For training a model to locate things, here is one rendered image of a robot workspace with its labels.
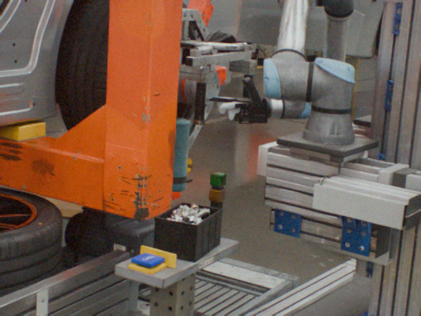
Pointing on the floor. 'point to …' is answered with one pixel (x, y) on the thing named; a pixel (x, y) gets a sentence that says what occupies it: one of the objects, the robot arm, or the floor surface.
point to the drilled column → (173, 298)
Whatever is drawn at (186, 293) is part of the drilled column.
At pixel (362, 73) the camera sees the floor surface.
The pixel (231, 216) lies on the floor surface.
